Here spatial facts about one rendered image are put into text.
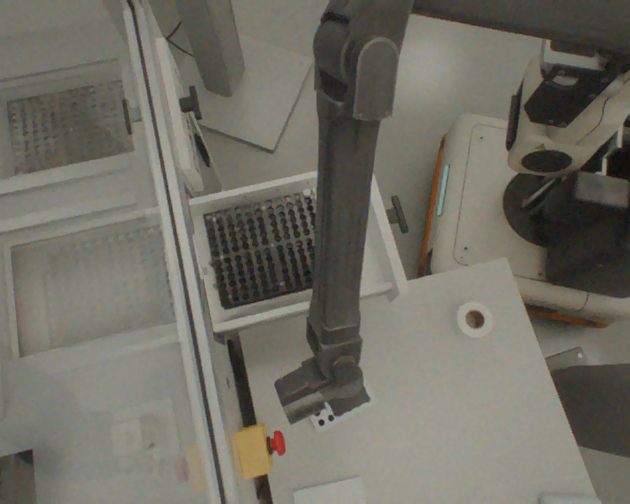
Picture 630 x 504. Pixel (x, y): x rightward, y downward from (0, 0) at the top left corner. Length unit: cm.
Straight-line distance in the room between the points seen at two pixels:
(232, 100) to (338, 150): 156
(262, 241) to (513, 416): 59
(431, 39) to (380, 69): 185
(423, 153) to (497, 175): 40
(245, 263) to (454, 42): 168
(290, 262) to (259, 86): 130
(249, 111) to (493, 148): 94
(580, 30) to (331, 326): 42
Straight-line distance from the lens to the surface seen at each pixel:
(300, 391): 68
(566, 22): 60
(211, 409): 73
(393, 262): 82
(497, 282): 104
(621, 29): 65
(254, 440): 80
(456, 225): 158
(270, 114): 198
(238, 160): 193
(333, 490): 95
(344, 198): 51
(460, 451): 100
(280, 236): 85
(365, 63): 43
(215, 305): 90
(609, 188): 123
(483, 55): 230
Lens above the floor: 171
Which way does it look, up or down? 75 degrees down
